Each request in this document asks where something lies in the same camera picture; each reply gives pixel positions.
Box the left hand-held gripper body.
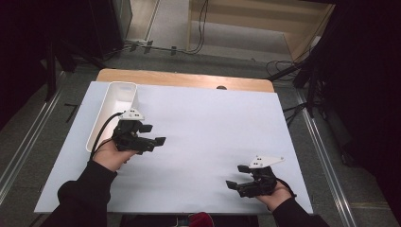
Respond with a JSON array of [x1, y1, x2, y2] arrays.
[[111, 108, 158, 156]]

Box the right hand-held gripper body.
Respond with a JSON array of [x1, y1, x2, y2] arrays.
[[235, 154, 286, 199]]

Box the white plastic bin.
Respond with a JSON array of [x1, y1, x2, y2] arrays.
[[85, 80, 140, 153]]

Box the person's right hand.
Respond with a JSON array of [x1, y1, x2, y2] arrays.
[[254, 181, 293, 213]]

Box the person's left hand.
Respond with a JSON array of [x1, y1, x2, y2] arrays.
[[92, 137, 140, 173]]

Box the white board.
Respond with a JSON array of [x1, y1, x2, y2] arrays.
[[33, 80, 314, 216]]

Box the wooden table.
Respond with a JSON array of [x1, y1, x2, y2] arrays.
[[96, 68, 275, 94]]

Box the black floor tape mark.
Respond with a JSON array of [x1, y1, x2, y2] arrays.
[[63, 102, 79, 124]]

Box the black power strip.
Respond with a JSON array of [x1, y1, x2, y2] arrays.
[[125, 39, 178, 57]]

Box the black cabinet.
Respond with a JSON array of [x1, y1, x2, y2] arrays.
[[87, 0, 133, 61]]

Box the dark curtain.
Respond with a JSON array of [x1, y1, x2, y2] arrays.
[[310, 0, 401, 223], [0, 0, 94, 131]]

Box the light wooden shelf unit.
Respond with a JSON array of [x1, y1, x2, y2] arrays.
[[186, 0, 336, 63]]

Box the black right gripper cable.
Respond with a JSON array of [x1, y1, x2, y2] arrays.
[[276, 178, 298, 200]]

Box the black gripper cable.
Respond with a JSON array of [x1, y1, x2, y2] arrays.
[[89, 111, 125, 161], [276, 178, 298, 200]]

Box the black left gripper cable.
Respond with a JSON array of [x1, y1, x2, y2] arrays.
[[89, 111, 125, 161]]

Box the metal floor rail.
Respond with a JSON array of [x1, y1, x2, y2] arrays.
[[0, 71, 65, 198], [295, 90, 358, 227]]

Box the bundle of black floor cables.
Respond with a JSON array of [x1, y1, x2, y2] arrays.
[[265, 60, 299, 79]]

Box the black hanging cable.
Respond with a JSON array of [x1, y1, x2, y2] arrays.
[[188, 0, 210, 55]]

